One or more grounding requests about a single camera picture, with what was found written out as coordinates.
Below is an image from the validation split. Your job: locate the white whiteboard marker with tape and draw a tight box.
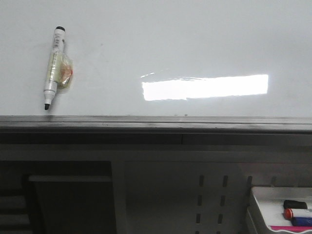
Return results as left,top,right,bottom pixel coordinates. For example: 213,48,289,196
43,26,73,110

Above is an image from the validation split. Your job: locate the white whiteboard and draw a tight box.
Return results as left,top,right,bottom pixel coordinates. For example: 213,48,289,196
0,0,312,117

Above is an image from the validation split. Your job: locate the red capped whiteboard marker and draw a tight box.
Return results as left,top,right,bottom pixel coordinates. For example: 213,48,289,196
282,208,312,220

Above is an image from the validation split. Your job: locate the blue capped whiteboard marker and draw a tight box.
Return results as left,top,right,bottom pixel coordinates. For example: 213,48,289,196
292,217,312,227

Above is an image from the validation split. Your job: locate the white perforated pegboard panel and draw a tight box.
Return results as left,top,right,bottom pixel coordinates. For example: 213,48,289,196
112,160,312,234

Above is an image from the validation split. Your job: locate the white wavy-edged marker tray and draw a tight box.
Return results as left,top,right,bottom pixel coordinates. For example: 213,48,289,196
246,187,312,234

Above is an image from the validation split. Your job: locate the dark grey cabinet panel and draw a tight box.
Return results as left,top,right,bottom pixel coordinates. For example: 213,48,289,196
0,161,116,234

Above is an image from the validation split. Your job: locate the black marker cap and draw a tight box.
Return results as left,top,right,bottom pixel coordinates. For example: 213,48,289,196
283,200,308,210

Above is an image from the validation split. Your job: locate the pink highlighter pen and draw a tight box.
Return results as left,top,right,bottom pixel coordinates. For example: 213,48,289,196
269,226,312,233

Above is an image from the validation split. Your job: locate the grey whiteboard bottom frame rail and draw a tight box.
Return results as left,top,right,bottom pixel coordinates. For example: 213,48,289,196
0,116,312,146

